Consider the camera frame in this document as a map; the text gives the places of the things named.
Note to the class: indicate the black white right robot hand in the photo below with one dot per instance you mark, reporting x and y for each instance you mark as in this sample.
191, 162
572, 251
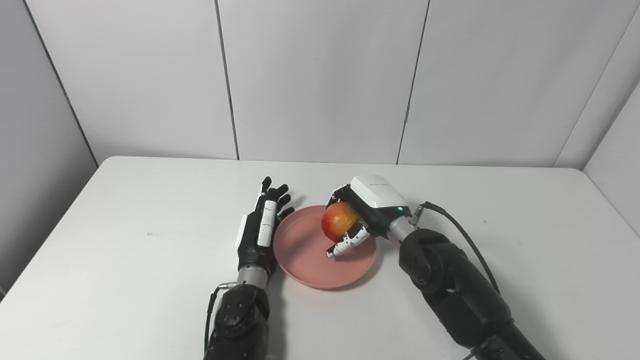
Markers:
377, 197

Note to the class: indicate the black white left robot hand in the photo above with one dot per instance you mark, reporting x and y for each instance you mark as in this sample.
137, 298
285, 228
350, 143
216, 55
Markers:
252, 252

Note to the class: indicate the red yellow pomegranate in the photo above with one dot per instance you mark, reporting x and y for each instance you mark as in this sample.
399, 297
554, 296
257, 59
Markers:
339, 220

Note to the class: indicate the pink round plate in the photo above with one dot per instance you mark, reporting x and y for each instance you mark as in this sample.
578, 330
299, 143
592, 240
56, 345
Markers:
310, 260

